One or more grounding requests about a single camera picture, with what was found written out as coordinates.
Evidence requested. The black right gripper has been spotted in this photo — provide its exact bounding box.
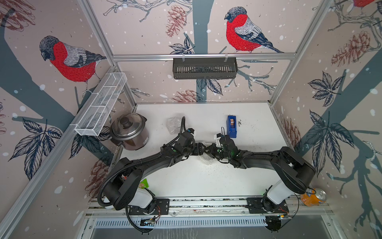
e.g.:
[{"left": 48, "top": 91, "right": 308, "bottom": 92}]
[{"left": 205, "top": 142, "right": 232, "bottom": 160}]

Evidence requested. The blue tape dispenser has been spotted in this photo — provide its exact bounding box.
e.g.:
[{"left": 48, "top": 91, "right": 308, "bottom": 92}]
[{"left": 227, "top": 115, "right": 237, "bottom": 138}]

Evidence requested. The bubble wrap sheet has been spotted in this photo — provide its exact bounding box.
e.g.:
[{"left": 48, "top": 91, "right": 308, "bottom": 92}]
[
  {"left": 166, "top": 117, "right": 183, "bottom": 135},
  {"left": 199, "top": 154, "right": 215, "bottom": 165}
]

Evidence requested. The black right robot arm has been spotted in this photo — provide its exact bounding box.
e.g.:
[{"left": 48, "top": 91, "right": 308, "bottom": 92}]
[{"left": 203, "top": 134, "right": 316, "bottom": 212}]

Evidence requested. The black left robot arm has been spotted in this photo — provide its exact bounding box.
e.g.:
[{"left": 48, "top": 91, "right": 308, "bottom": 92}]
[{"left": 97, "top": 128, "right": 206, "bottom": 214}]

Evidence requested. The green snack packet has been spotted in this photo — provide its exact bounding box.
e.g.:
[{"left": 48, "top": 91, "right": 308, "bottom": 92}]
[{"left": 139, "top": 179, "right": 149, "bottom": 189}]

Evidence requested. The steel rice cooker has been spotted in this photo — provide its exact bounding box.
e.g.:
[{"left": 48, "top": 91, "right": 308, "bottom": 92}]
[{"left": 109, "top": 113, "right": 149, "bottom": 151}]

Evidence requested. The small circuit board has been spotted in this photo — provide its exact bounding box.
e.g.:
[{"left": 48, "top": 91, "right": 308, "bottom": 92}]
[{"left": 139, "top": 218, "right": 157, "bottom": 227}]

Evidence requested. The orange soda can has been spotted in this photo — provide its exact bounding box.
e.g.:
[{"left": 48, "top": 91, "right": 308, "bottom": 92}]
[{"left": 300, "top": 188, "right": 327, "bottom": 207}]

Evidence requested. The aluminium mounting rail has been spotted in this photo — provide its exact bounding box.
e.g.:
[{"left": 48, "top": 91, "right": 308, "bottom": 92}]
[{"left": 84, "top": 196, "right": 334, "bottom": 218}]

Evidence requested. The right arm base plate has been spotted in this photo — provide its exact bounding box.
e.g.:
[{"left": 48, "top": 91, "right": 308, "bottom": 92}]
[{"left": 246, "top": 197, "right": 289, "bottom": 214}]

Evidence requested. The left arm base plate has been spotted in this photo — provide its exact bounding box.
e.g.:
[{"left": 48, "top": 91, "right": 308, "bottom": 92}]
[{"left": 128, "top": 198, "right": 170, "bottom": 216}]

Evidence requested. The black hanging wire basket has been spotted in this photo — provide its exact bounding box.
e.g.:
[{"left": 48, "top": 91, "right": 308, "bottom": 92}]
[{"left": 173, "top": 57, "right": 238, "bottom": 80}]

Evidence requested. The white mesh wall shelf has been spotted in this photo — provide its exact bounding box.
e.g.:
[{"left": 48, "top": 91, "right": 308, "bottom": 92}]
[{"left": 75, "top": 72, "right": 127, "bottom": 136}]

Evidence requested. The black corrugated cable conduit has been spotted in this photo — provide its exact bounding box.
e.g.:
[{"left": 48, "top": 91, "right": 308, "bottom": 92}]
[{"left": 97, "top": 155, "right": 162, "bottom": 207}]

